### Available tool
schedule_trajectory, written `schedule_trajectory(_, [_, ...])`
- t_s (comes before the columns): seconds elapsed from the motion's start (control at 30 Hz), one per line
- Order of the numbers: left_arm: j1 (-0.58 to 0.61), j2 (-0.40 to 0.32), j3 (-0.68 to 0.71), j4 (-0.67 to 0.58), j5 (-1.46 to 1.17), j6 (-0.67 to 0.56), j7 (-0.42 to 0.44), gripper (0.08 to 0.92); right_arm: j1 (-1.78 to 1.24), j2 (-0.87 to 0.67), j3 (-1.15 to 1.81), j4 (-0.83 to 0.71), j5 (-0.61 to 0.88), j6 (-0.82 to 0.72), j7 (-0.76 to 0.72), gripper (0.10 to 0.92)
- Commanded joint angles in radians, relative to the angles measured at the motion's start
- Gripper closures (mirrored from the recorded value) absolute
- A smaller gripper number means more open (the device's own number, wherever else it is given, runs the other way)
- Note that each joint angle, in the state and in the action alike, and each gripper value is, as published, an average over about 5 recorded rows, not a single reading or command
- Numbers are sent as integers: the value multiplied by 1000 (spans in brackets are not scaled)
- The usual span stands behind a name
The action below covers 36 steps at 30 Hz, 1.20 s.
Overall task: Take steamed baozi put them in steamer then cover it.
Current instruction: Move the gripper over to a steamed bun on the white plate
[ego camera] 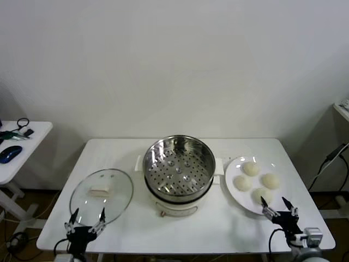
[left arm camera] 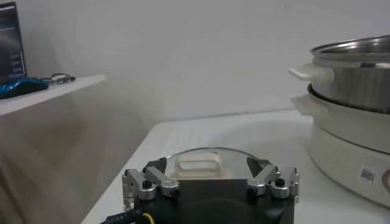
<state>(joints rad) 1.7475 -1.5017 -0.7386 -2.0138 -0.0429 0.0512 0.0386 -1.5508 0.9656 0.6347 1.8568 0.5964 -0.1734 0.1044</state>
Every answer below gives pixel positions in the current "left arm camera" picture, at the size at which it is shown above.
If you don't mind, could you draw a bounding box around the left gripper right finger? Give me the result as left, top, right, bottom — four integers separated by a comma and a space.
246, 156, 301, 203

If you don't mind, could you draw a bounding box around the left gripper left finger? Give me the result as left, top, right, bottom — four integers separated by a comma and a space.
121, 156, 180, 202

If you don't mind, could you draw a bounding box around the glass lid with cream handle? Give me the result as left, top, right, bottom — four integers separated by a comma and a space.
164, 147, 274, 181

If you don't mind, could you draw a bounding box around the stainless steel steamer basket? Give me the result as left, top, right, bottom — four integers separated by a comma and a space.
288, 34, 390, 115

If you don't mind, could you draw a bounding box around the white electric cooker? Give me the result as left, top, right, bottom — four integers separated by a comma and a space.
291, 84, 390, 210

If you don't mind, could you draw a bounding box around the white side table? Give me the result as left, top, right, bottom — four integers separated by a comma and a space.
0, 74, 107, 117

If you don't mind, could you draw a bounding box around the blue computer mouse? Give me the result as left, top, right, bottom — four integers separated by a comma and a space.
0, 77, 49, 100

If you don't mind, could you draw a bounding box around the dark laptop screen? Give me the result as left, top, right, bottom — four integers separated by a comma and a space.
0, 1, 27, 83

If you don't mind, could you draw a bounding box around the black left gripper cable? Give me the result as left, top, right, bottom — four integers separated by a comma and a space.
100, 209, 156, 224

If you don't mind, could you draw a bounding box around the black cable loop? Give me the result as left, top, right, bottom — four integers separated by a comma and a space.
41, 72, 77, 85

